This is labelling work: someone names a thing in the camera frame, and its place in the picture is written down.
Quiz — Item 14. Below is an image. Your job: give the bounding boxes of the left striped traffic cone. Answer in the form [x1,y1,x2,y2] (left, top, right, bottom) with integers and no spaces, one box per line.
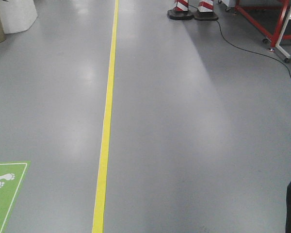
[167,0,194,20]

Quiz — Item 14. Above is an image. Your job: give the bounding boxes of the striped traffic cone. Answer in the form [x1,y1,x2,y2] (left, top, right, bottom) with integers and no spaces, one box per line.
[194,0,218,21]
[167,0,194,20]

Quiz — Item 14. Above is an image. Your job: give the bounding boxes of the right striped traffic cone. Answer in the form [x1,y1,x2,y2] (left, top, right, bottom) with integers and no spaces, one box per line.
[194,0,218,21]

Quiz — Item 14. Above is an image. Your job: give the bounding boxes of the green footprint floor sign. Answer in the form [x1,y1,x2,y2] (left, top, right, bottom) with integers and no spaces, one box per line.
[0,161,31,233]

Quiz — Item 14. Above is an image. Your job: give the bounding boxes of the white block object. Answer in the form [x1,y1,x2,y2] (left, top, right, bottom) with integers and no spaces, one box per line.
[0,0,38,34]

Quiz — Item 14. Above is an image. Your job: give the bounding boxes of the black floor power cable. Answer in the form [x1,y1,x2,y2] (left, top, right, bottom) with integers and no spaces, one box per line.
[188,4,291,89]

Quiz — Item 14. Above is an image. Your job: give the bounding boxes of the red metal cart frame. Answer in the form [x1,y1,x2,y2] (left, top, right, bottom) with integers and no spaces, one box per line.
[234,0,291,64]

